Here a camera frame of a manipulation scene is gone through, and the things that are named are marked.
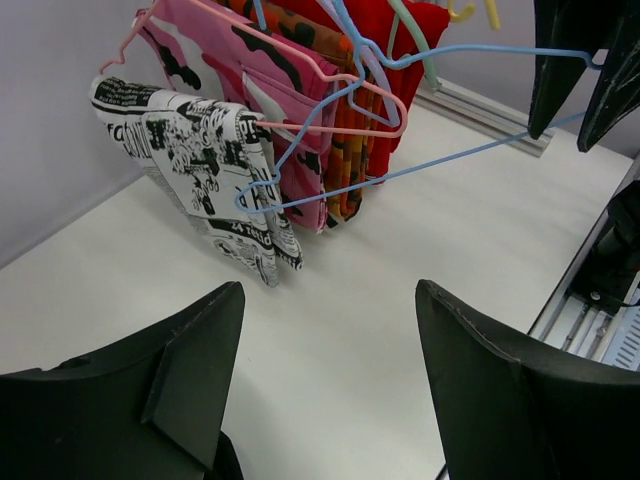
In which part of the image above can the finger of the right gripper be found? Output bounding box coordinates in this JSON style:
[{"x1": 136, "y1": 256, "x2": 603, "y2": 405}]
[
  {"x1": 577, "y1": 1, "x2": 639, "y2": 153},
  {"x1": 528, "y1": 0, "x2": 625, "y2": 139}
]

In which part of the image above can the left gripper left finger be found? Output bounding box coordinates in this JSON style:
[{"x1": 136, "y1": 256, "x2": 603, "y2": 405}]
[{"x1": 1, "y1": 282, "x2": 245, "y2": 479}]

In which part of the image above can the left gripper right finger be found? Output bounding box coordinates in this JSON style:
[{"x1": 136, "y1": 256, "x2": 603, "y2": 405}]
[{"x1": 415, "y1": 280, "x2": 639, "y2": 479}]

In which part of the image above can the blue hanger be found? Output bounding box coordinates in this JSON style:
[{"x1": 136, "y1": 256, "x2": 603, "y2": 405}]
[{"x1": 233, "y1": 0, "x2": 609, "y2": 214}]

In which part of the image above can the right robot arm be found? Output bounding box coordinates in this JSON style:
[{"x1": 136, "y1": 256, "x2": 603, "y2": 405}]
[{"x1": 528, "y1": 1, "x2": 639, "y2": 299}]

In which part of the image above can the yellow hanger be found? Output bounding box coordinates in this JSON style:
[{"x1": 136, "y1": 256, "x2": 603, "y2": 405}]
[{"x1": 444, "y1": 0, "x2": 502, "y2": 30}]

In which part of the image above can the mint green hanger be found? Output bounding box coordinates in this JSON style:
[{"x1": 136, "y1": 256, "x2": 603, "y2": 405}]
[{"x1": 386, "y1": 0, "x2": 441, "y2": 92}]

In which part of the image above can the lilac hanger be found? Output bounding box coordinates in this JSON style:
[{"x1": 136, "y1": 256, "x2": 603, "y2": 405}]
[{"x1": 318, "y1": 0, "x2": 391, "y2": 92}]

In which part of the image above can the pink hanger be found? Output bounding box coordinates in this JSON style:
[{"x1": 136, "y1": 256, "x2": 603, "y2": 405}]
[{"x1": 99, "y1": 0, "x2": 409, "y2": 140}]

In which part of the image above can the red garment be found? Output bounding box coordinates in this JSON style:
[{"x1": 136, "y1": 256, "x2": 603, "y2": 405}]
[{"x1": 272, "y1": 0, "x2": 451, "y2": 176}]

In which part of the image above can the orange patterned garment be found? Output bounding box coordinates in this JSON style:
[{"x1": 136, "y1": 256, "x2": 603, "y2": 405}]
[{"x1": 209, "y1": 0, "x2": 384, "y2": 230}]

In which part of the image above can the black white patterned garment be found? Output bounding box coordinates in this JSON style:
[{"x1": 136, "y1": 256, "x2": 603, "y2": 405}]
[{"x1": 89, "y1": 76, "x2": 304, "y2": 287}]

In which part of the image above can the pink patterned garment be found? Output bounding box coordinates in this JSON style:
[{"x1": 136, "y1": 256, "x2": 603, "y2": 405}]
[{"x1": 139, "y1": 1, "x2": 336, "y2": 233}]

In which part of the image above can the right aluminium frame post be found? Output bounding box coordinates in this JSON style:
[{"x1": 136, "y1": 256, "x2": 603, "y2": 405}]
[{"x1": 413, "y1": 79, "x2": 555, "y2": 158}]

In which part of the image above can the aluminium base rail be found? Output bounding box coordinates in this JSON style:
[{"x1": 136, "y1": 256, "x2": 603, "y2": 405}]
[{"x1": 529, "y1": 159, "x2": 639, "y2": 371}]

